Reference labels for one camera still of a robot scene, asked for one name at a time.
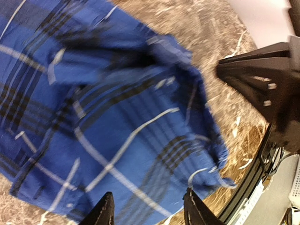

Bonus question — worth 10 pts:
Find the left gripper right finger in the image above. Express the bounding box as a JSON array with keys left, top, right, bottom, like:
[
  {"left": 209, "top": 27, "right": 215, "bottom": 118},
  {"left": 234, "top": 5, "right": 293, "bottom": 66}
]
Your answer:
[{"left": 183, "top": 187, "right": 224, "bottom": 225}]

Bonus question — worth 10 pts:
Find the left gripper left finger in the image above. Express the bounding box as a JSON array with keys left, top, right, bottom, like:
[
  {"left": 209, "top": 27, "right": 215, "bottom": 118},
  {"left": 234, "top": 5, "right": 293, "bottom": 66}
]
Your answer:
[{"left": 79, "top": 192, "right": 115, "bottom": 225}]

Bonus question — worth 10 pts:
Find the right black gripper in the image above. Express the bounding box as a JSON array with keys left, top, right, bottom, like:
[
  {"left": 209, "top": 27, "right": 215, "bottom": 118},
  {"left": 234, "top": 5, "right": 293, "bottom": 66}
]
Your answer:
[{"left": 216, "top": 36, "right": 300, "bottom": 153}]

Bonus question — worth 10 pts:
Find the dark blue plaid shirt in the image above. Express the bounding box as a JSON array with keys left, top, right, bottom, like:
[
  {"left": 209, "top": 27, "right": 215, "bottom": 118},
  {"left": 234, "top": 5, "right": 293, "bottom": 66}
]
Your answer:
[{"left": 0, "top": 0, "right": 236, "bottom": 225}]

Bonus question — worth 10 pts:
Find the white slotted cable duct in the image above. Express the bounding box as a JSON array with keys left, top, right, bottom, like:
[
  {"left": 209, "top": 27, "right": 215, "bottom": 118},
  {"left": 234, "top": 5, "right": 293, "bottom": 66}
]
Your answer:
[{"left": 227, "top": 180, "right": 264, "bottom": 225}]

